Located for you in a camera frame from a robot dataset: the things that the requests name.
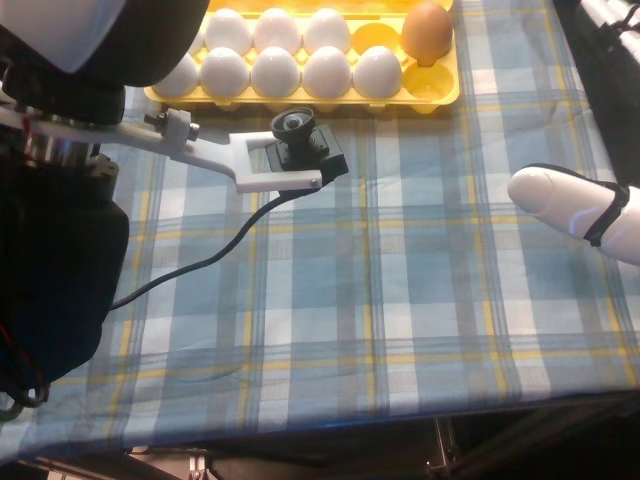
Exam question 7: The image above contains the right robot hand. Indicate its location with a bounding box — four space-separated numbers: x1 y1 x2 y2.
506 163 640 265

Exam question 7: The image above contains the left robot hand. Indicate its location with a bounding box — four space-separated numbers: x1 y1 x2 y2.
0 0 212 91

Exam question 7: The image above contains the yellow plastic egg carton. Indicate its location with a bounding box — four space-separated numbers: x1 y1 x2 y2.
143 0 461 117

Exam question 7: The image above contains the brown egg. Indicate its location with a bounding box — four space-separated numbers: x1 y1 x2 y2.
401 1 454 67

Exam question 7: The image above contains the dark equipment with white strips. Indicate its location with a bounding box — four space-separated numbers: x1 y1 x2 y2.
552 0 640 174

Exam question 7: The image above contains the blue yellow plaid tablecloth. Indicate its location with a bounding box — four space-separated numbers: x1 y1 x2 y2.
0 0 640 451

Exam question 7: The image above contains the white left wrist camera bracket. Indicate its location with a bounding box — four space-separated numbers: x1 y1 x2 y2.
22 109 324 195

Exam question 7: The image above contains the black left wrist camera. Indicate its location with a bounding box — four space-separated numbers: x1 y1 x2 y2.
264 110 350 194

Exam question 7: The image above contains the black left camera cable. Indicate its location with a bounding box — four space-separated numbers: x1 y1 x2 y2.
108 187 314 311

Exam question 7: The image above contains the metal table frame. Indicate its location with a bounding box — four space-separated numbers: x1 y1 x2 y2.
0 399 640 480

